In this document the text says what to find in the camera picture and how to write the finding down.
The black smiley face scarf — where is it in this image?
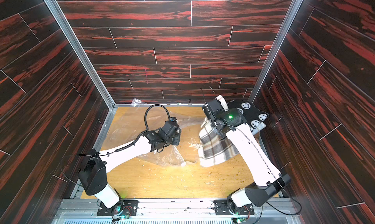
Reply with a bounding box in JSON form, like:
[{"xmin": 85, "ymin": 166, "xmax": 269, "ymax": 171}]
[{"xmin": 228, "ymin": 99, "xmax": 269, "ymax": 131}]

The cream brown plaid scarf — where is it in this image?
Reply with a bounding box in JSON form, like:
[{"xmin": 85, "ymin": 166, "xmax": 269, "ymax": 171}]
[{"xmin": 198, "ymin": 118, "xmax": 239, "ymax": 167}]

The clear plastic vacuum bag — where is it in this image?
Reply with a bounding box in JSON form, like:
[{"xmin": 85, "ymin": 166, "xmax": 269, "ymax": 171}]
[{"xmin": 99, "ymin": 99, "xmax": 204, "ymax": 171}]

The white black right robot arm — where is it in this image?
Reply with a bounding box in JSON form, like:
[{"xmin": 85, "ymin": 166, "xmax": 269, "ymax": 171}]
[{"xmin": 202, "ymin": 96, "xmax": 291, "ymax": 214}]

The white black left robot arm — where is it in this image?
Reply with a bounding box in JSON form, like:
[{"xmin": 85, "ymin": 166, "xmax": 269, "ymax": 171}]
[{"xmin": 78, "ymin": 117, "xmax": 181, "ymax": 213}]

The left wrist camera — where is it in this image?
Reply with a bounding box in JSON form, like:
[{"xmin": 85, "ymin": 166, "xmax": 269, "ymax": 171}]
[{"xmin": 169, "ymin": 116, "xmax": 178, "ymax": 126}]

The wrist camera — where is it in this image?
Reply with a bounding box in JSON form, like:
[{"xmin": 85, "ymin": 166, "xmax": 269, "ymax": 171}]
[
  {"xmin": 215, "ymin": 95, "xmax": 229, "ymax": 111},
  {"xmin": 169, "ymin": 116, "xmax": 178, "ymax": 126}
]

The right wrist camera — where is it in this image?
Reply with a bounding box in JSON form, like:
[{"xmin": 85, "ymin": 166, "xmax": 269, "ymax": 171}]
[{"xmin": 215, "ymin": 95, "xmax": 229, "ymax": 111}]

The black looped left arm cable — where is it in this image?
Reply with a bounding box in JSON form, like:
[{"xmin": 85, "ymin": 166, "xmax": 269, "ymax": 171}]
[{"xmin": 143, "ymin": 104, "xmax": 171, "ymax": 135}]

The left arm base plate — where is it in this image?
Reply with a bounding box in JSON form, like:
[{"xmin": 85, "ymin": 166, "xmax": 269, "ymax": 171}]
[{"xmin": 97, "ymin": 199, "xmax": 139, "ymax": 218}]

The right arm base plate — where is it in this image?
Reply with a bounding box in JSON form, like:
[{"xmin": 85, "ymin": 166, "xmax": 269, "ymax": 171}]
[{"xmin": 210, "ymin": 198, "xmax": 254, "ymax": 216}]

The aluminium front rail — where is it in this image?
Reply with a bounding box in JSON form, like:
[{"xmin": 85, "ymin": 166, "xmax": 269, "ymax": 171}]
[{"xmin": 52, "ymin": 198, "xmax": 303, "ymax": 224}]

